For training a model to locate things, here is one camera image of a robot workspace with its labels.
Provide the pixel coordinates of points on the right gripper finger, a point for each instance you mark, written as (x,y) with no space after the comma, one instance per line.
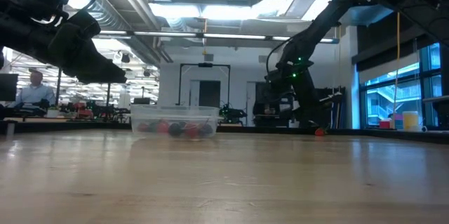
(312,118)
(326,117)

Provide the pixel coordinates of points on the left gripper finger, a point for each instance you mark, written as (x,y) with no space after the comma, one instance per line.
(100,71)

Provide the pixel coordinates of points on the red raspberry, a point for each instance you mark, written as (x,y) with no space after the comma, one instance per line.
(162,128)
(319,132)
(142,128)

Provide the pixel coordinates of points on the dark round berry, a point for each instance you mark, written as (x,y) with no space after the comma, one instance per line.
(206,130)
(175,130)

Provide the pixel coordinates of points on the red strawberry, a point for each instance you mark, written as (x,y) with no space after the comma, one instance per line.
(191,131)

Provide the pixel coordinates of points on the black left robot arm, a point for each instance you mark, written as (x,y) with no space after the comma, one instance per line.
(24,34)

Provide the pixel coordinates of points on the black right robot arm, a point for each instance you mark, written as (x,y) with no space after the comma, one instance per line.
(326,17)

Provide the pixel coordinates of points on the clear plastic tupperware container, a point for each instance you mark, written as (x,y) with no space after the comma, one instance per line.
(175,113)

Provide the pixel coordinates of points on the black background equipment rack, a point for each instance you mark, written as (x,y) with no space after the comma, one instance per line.
(263,111)

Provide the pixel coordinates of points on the long ceiling light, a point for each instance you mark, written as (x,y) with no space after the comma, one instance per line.
(233,36)
(165,34)
(280,38)

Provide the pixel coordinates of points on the person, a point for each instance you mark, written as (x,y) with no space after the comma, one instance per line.
(35,94)

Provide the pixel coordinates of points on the black background monitor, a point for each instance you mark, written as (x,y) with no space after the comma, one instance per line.
(8,87)

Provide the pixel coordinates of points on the black background robot station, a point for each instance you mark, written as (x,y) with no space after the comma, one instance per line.
(231,113)

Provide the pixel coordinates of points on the yellow plastic container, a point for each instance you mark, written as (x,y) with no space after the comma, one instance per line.
(410,121)

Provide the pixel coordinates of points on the dark door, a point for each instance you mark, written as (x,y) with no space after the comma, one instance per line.
(209,94)

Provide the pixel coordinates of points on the silver ventilation duct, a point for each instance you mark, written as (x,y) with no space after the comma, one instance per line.
(105,10)

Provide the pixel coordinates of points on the black background gantry frame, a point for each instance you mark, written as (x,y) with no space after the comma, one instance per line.
(205,65)

